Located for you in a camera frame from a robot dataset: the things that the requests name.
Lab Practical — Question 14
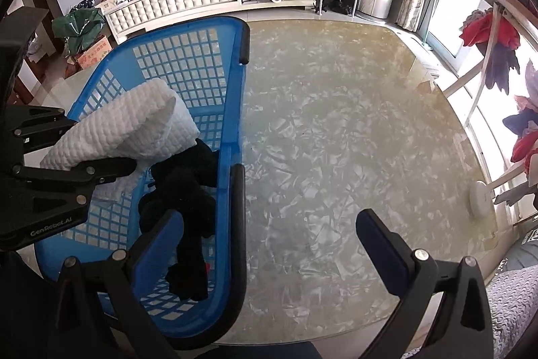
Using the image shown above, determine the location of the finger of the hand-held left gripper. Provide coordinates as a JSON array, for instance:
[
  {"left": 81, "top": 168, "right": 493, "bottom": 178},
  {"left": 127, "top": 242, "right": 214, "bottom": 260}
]
[
  {"left": 10, "top": 156, "right": 138, "bottom": 192},
  {"left": 12, "top": 106, "right": 79, "bottom": 154}
]

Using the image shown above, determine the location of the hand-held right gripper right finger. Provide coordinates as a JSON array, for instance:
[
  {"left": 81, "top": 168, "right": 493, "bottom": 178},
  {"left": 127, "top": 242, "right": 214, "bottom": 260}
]
[{"left": 355, "top": 209, "right": 494, "bottom": 359}]

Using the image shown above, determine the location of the grey cushioned chair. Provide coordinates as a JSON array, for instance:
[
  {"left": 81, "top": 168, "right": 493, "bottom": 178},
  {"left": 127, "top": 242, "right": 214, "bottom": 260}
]
[{"left": 483, "top": 233, "right": 538, "bottom": 359}]

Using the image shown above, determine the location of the green bag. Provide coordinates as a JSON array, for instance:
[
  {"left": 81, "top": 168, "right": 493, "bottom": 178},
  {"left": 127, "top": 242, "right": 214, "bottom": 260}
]
[{"left": 52, "top": 8, "right": 107, "bottom": 53}]

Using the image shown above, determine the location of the white waffle towel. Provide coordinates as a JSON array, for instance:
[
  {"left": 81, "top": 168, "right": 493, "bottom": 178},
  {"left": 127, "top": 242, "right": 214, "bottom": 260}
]
[{"left": 40, "top": 78, "right": 201, "bottom": 171}]

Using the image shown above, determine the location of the black bag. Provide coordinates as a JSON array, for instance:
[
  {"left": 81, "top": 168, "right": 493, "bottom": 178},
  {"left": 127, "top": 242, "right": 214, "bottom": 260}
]
[{"left": 324, "top": 0, "right": 354, "bottom": 16}]

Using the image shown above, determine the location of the white tufted media cabinet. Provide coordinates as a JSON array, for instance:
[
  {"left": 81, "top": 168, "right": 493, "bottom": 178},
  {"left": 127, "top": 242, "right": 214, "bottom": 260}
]
[{"left": 103, "top": 0, "right": 320, "bottom": 45}]

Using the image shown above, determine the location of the blue plastic basket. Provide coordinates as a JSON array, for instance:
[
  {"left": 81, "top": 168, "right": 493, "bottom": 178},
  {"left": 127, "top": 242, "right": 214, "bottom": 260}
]
[{"left": 34, "top": 16, "right": 252, "bottom": 351}]

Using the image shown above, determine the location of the cardboard box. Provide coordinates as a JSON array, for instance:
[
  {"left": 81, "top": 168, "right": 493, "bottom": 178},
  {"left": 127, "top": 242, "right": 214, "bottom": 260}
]
[{"left": 75, "top": 35, "right": 113, "bottom": 69}]

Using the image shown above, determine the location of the clothes drying rack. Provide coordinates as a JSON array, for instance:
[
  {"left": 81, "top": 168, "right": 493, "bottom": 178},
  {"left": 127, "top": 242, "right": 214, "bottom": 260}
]
[{"left": 420, "top": 0, "right": 538, "bottom": 219}]

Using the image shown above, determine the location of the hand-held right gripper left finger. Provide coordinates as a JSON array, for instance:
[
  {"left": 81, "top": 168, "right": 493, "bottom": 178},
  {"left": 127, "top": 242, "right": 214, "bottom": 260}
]
[{"left": 52, "top": 210, "right": 186, "bottom": 359}]

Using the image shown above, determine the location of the black cloth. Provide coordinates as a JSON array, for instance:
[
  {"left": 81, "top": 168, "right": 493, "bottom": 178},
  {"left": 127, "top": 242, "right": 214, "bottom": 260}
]
[{"left": 139, "top": 138, "right": 220, "bottom": 301}]

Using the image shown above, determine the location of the white round device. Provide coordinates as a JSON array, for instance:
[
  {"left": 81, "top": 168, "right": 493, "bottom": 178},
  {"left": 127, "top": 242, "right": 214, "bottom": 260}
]
[{"left": 468, "top": 181, "right": 495, "bottom": 219}]

